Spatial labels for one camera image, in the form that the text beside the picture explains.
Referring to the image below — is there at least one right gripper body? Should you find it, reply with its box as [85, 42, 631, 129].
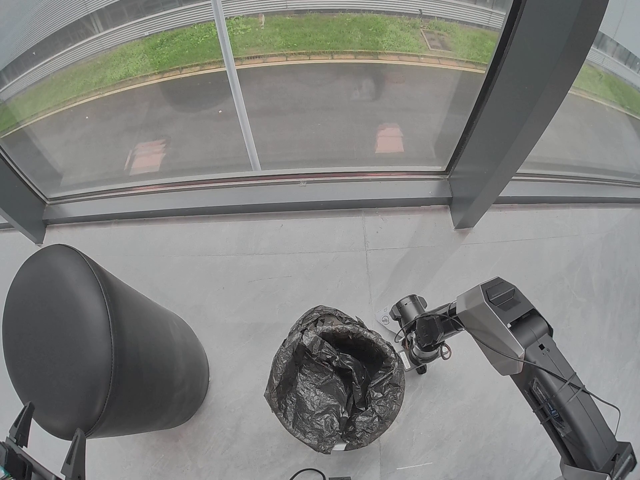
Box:
[399, 340, 448, 376]

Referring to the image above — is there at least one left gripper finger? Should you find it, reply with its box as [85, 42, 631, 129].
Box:
[60, 428, 87, 480]
[11, 402, 36, 449]

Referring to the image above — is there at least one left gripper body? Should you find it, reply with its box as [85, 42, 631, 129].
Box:
[0, 438, 64, 480]

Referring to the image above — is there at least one black plastic bag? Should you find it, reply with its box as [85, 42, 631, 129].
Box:
[264, 305, 407, 455]

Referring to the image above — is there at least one dark grey round chair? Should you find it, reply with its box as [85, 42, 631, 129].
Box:
[1, 244, 210, 441]

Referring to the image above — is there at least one window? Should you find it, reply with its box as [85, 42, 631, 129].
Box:
[0, 0, 640, 246]

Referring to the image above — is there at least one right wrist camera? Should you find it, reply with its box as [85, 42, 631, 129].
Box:
[416, 317, 442, 347]

